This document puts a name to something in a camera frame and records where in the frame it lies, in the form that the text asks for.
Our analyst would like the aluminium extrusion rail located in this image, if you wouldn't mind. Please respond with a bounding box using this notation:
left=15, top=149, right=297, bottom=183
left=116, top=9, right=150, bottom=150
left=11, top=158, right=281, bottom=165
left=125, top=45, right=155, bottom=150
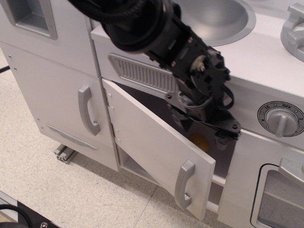
left=54, top=144, right=78, bottom=164

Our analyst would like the silver vent grille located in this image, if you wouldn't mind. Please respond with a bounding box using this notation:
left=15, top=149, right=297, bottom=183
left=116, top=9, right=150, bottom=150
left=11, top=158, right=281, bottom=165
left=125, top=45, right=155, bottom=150
left=108, top=53, right=178, bottom=93

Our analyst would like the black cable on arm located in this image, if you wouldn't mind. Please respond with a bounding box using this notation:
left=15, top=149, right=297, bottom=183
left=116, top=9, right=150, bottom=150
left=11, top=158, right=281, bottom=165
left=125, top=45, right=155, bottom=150
left=219, top=85, right=235, bottom=110

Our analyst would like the silver cabinet door handle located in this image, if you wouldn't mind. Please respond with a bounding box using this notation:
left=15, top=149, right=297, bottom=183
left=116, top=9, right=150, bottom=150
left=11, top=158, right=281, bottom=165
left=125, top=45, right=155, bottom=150
left=174, top=160, right=195, bottom=210

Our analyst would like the grey timer knob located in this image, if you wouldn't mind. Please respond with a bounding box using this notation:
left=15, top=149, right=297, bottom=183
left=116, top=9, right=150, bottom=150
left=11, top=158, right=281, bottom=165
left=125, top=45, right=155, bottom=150
left=257, top=101, right=304, bottom=138

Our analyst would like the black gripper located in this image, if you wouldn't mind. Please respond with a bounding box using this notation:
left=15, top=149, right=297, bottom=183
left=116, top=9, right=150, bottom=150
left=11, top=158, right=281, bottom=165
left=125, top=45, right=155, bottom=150
left=165, top=85, right=241, bottom=150

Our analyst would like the silver fridge door handle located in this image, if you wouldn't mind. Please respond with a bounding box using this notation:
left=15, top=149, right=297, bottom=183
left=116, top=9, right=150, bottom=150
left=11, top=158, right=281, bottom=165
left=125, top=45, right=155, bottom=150
left=77, top=85, right=100, bottom=136

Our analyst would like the silver oven door handle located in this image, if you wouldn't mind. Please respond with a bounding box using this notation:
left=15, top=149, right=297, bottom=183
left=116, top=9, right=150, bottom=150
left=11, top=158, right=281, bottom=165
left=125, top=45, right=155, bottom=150
left=278, top=158, right=304, bottom=186

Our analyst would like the silver sink bowl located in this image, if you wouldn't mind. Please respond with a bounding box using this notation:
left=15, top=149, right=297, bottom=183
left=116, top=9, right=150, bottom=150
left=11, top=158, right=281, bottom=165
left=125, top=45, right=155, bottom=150
left=176, top=0, right=256, bottom=47

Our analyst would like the white toy kitchen body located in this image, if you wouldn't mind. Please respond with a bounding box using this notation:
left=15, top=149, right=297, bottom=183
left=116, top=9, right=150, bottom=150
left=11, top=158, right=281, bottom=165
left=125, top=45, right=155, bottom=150
left=91, top=0, right=304, bottom=228

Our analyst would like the silver faucet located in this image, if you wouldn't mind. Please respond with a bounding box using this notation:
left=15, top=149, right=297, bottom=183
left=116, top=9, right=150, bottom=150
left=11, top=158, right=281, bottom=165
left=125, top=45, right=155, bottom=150
left=280, top=2, right=304, bottom=62

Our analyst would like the white cabinet door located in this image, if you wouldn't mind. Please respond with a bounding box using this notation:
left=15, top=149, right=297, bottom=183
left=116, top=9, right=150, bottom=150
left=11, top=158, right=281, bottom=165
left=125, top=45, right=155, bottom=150
left=102, top=79, right=216, bottom=220

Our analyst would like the yellow object in cabinet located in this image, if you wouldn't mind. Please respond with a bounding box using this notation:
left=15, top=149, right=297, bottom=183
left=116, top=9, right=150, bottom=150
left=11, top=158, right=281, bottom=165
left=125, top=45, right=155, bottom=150
left=189, top=133, right=210, bottom=152

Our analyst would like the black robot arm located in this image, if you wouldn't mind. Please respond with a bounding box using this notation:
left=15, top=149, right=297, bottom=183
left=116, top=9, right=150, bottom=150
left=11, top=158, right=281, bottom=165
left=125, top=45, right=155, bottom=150
left=72, top=0, right=241, bottom=150

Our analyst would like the oven door with window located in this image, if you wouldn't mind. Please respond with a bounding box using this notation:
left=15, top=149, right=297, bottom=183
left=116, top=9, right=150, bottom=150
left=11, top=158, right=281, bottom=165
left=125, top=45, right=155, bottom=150
left=250, top=163, right=304, bottom=228

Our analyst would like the white toy fridge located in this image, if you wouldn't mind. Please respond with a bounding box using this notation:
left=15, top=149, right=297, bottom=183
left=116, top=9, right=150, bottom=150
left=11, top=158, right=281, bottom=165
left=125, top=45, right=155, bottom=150
left=0, top=0, right=120, bottom=171

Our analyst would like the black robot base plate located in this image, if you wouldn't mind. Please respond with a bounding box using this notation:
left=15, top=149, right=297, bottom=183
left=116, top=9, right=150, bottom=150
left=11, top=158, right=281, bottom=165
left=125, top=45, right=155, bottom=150
left=0, top=190, right=65, bottom=228

